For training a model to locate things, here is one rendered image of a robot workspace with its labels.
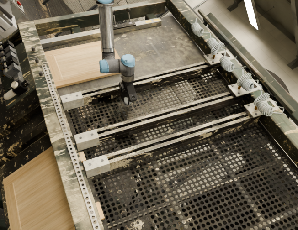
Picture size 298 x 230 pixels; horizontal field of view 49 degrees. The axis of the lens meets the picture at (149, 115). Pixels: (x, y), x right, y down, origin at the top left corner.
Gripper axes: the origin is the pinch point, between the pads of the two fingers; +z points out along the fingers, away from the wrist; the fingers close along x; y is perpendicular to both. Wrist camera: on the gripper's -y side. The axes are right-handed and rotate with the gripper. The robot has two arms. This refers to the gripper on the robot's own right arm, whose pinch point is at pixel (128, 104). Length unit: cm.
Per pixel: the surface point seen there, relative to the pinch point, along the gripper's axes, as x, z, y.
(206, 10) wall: -425, 322, 544
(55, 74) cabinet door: 37, 1, 41
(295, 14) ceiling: -408, 155, 249
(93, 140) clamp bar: 27.7, -2.9, -22.0
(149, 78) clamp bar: -19.1, -4.4, 13.7
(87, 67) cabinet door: 14.2, 0.9, 42.3
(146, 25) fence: -42, -1, 76
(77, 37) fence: 13, -1, 75
